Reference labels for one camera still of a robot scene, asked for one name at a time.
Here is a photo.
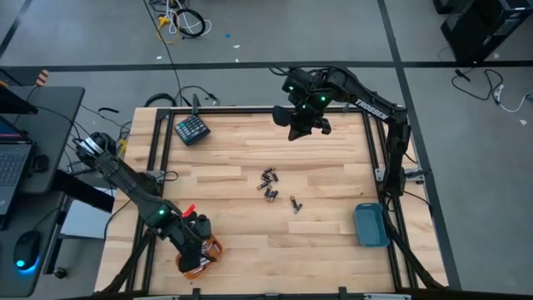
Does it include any black coiled cable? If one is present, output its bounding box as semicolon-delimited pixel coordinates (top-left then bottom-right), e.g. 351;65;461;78
173;7;207;40

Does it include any grey laptop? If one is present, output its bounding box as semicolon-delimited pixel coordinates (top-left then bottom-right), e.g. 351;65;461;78
0;115;35;218

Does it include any black side desk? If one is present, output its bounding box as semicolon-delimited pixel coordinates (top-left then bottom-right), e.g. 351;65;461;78
0;85;117;298

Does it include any thick black hose loop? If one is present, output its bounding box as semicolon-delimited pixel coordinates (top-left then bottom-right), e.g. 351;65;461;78
143;92;178;108

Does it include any grey flat box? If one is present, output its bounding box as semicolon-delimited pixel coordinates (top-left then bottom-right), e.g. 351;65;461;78
60;198;112;241

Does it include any black aluminium table frame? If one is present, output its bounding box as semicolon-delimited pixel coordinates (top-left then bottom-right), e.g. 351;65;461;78
99;94;450;300

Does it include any long black floor cable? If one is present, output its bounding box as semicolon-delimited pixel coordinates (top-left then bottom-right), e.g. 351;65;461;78
142;0;184;108

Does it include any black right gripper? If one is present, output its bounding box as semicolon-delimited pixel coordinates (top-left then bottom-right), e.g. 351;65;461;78
271;88;335;143

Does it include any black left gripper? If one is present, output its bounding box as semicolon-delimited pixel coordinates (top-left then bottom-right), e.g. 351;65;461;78
165;209;219;275

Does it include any silver arm base bracket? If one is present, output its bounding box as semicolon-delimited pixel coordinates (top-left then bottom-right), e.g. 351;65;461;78
410;167;432;185

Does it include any black power strip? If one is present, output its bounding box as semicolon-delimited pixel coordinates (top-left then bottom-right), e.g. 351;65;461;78
66;160;97;176

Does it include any black computer tower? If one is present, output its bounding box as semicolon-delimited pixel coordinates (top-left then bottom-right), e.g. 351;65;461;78
440;0;533;64

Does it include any black monitor back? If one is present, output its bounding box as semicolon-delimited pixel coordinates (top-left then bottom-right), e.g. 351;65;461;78
0;85;39;116

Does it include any black calculator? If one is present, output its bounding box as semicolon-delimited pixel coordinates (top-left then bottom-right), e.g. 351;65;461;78
173;115;212;148

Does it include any white floor cable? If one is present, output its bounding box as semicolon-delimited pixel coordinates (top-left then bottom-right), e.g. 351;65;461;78
492;83;533;114

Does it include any white looped cable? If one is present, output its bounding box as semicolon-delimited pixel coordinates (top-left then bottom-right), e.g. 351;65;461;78
165;0;213;38

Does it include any teal plastic tray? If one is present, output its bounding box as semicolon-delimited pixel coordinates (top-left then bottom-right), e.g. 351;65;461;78
352;202;391;249

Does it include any yellow cable with plug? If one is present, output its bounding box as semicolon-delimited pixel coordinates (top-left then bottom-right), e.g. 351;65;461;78
156;14;183;45

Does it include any black cable with plug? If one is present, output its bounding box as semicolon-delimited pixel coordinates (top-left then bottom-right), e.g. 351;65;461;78
174;85;222;108

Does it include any black computer mouse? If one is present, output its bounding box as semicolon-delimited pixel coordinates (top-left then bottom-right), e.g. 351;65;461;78
12;230;42;272

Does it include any orange striped marker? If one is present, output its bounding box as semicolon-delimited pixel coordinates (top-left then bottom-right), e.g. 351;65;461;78
34;68;51;88

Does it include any orange plastic tray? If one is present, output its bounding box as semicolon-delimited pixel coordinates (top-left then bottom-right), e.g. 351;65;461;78
174;235;224;281

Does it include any small black desk device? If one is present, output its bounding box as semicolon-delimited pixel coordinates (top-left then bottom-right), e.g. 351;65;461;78
32;154;51;174

